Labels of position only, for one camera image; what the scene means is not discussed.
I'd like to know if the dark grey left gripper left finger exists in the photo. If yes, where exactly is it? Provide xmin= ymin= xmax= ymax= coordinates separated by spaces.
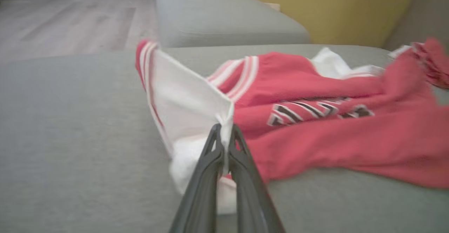
xmin=169 ymin=124 xmax=225 ymax=233

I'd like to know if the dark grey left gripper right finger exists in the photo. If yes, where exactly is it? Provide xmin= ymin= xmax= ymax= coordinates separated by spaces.
xmin=228 ymin=124 xmax=286 ymax=233

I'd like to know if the red white basketball jersey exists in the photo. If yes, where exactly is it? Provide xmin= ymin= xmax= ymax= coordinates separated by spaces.
xmin=135 ymin=38 xmax=449 ymax=215

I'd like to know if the small grey sofa seat cushion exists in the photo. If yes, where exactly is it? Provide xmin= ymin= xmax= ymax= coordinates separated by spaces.
xmin=155 ymin=0 xmax=312 ymax=48

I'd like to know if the wide yellow sofa back cushion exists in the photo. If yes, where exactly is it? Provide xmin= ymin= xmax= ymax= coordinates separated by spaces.
xmin=236 ymin=0 xmax=423 ymax=48

